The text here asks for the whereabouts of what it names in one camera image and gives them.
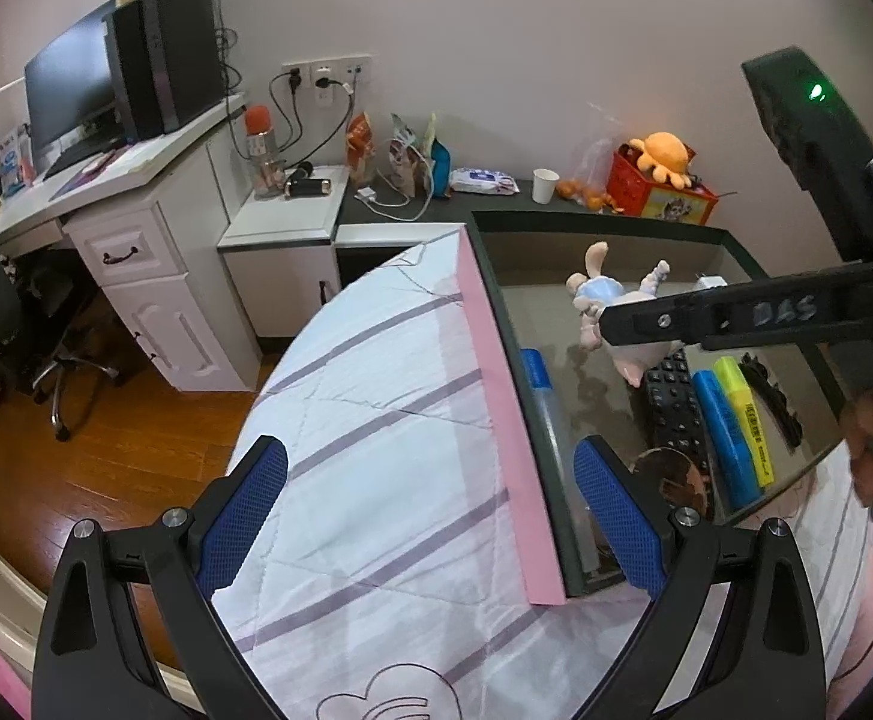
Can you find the orange-capped clear bottle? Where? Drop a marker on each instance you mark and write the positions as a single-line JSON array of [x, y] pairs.
[[264, 157]]

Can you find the blue highlighter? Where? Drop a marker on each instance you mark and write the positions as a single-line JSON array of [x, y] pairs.
[[725, 442]]

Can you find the black-topped low cabinet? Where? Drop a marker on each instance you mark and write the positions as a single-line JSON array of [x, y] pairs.
[[436, 210]]

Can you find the purple mouse pad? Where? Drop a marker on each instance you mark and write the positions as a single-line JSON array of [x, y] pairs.
[[91, 176]]

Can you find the white paper cup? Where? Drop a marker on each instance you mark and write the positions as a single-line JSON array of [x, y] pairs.
[[546, 186]]

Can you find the white snack bag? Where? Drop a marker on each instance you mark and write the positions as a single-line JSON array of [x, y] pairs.
[[405, 157]]

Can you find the yellow highlighter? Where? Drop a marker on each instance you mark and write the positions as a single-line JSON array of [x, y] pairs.
[[744, 412]]

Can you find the pink storage box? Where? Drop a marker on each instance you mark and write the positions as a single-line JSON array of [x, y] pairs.
[[507, 427]]

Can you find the pink round compact mirror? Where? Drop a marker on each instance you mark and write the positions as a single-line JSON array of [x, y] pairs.
[[676, 480]]

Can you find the small black device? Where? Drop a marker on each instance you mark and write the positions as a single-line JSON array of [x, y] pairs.
[[309, 186]]

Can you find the white wall socket strip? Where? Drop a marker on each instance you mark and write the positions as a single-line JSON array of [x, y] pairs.
[[327, 75]]

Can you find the black hair clip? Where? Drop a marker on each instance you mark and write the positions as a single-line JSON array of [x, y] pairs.
[[774, 405]]

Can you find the small white box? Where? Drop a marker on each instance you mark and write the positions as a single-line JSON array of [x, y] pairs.
[[711, 283]]

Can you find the clear bottle with blue cap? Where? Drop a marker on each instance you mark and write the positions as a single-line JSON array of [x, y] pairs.
[[549, 420]]

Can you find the blue and white box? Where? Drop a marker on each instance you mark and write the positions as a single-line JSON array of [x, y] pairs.
[[15, 161]]

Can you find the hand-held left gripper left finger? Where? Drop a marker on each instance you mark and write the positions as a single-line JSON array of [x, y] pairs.
[[245, 521]]

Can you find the red cartoon box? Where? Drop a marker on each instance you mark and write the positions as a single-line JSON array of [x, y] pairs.
[[661, 202]]

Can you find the plastic bag of oranges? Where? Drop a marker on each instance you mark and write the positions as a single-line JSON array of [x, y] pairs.
[[590, 180]]

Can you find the black computer monitor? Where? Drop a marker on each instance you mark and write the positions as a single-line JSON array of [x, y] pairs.
[[69, 90]]

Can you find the black remote control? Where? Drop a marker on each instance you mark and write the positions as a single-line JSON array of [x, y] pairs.
[[672, 405]]

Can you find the black computer tower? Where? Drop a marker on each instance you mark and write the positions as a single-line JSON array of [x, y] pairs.
[[166, 67]]

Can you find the white nightstand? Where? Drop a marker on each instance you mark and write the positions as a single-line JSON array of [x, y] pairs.
[[286, 270]]

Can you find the person's right hand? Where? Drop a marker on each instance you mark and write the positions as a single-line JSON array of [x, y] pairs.
[[865, 442]]

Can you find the black keyboard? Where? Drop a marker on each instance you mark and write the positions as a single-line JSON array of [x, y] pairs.
[[80, 157]]

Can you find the white computer desk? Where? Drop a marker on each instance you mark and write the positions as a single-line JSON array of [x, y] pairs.
[[181, 292]]

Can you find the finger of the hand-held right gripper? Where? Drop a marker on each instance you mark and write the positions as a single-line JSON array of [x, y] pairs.
[[706, 322]]

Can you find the blue snack bag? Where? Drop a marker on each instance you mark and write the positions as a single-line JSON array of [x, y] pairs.
[[440, 169]]

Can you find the pink pig plush doll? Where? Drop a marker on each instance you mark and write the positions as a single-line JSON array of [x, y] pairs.
[[597, 292]]

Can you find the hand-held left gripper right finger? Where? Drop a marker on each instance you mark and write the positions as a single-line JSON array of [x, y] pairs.
[[616, 517]]

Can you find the orange octopus plush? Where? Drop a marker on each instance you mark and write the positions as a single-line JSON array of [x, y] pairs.
[[661, 154]]

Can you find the wet wipes pack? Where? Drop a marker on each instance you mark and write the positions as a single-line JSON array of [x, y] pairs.
[[485, 181]]

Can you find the black office chair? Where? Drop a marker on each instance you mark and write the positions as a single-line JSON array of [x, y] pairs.
[[54, 315]]

